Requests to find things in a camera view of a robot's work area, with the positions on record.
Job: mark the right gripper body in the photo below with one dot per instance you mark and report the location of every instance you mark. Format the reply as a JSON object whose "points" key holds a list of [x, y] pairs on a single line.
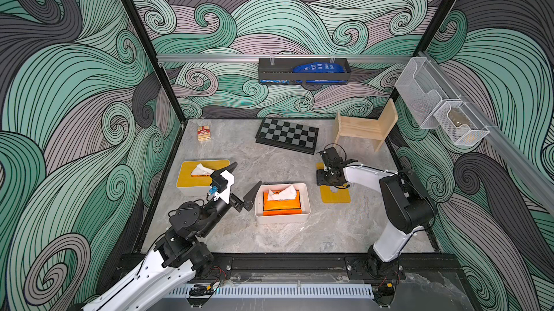
{"points": [[331, 166]]}

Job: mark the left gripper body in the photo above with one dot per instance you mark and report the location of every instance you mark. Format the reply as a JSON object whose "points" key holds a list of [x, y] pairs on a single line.
{"points": [[234, 203]]}

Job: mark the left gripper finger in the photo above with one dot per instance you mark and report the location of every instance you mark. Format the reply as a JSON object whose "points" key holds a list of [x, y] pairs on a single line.
{"points": [[230, 168], [250, 197]]}

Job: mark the yellow bamboo lid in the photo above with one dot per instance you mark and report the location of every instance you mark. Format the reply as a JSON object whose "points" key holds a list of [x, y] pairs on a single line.
{"points": [[330, 194], [185, 180]]}

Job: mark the orange tissue pack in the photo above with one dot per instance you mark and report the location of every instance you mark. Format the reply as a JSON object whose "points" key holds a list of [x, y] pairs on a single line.
{"points": [[284, 202], [200, 171]]}

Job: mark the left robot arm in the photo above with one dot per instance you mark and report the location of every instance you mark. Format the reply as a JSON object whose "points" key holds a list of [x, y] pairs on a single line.
{"points": [[178, 255]]}

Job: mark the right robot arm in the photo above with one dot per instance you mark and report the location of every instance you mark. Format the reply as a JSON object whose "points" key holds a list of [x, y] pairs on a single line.
{"points": [[407, 203]]}

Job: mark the small red card box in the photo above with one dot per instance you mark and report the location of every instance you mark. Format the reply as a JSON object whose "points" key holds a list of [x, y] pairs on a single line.
{"points": [[204, 133]]}

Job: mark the black chessboard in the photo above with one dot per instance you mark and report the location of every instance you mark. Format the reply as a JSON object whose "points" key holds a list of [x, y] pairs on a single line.
{"points": [[287, 135]]}

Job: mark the small wooden chair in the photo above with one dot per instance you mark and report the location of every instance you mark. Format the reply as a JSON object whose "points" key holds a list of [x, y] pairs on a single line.
{"points": [[376, 130]]}

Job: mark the blue object in basket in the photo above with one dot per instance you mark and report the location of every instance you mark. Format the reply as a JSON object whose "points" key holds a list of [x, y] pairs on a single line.
{"points": [[319, 68]]}

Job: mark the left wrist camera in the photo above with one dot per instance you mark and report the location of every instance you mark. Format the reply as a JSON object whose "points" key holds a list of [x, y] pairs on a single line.
{"points": [[220, 188]]}

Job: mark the white slotted cable duct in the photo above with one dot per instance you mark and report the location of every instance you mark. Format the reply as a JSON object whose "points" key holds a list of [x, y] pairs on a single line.
{"points": [[295, 291]]}

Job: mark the black wall shelf basket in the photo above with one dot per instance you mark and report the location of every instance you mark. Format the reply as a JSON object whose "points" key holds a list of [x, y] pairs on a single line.
{"points": [[280, 71]]}

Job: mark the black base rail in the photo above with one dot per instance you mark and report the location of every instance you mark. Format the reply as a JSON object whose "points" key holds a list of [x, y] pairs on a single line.
{"points": [[326, 262]]}

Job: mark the clear plastic wall bin large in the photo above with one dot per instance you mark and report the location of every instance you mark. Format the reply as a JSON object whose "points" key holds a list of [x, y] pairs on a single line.
{"points": [[420, 91]]}

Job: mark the aluminium wall rail back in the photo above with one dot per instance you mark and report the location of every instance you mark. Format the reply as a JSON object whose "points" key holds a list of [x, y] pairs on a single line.
{"points": [[252, 58]]}

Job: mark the aluminium wall rail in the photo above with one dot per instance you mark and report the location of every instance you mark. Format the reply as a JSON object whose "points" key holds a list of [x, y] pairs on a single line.
{"points": [[539, 185], [252, 58]]}

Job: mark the clear plastic wall bin small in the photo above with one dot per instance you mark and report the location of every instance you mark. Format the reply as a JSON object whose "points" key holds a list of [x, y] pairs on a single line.
{"points": [[460, 124]]}

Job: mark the aluminium wall rail right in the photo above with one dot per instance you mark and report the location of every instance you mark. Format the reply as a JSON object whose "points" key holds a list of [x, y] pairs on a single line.
{"points": [[539, 185]]}

